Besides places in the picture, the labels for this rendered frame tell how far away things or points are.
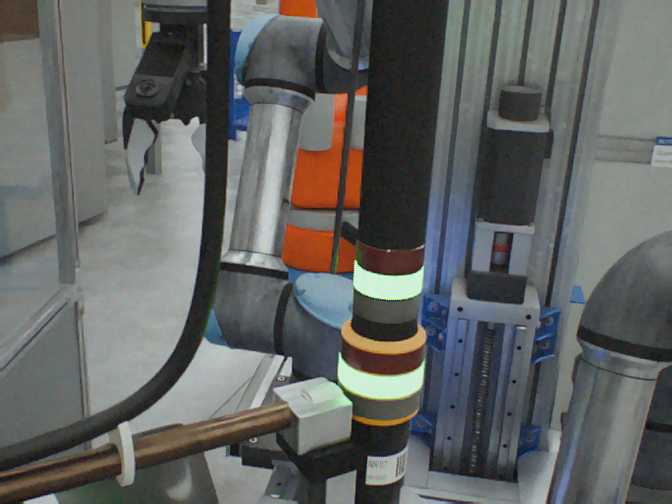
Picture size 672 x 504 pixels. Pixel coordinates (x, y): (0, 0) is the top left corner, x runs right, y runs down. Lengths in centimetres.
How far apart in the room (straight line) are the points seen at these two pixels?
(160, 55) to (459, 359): 69
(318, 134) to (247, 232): 299
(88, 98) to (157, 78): 431
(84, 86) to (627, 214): 358
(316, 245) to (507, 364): 315
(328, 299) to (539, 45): 48
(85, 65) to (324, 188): 166
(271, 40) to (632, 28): 117
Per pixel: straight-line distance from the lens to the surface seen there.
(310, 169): 434
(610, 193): 232
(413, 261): 38
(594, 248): 236
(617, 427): 87
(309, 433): 40
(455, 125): 129
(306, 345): 122
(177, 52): 90
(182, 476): 57
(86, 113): 517
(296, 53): 129
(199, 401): 336
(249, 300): 124
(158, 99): 84
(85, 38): 513
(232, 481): 293
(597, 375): 87
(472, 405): 140
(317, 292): 121
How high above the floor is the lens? 176
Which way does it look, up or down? 21 degrees down
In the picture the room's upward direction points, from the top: 3 degrees clockwise
